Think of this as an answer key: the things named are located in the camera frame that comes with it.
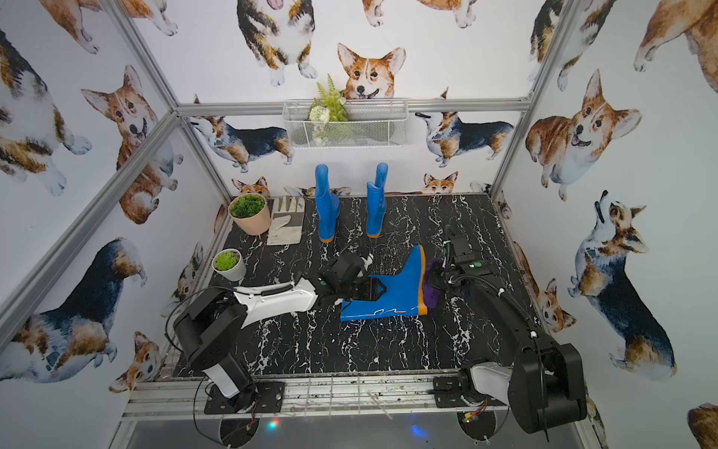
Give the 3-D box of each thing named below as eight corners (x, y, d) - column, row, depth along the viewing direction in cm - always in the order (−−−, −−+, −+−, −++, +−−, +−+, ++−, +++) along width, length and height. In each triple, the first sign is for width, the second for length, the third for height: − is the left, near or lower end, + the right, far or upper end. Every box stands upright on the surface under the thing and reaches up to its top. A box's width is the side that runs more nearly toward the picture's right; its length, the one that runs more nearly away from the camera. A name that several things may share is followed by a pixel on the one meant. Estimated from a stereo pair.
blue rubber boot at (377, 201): (366, 240, 109) (363, 191, 89) (378, 212, 119) (378, 161, 99) (379, 244, 108) (379, 195, 88) (391, 214, 118) (393, 164, 97)
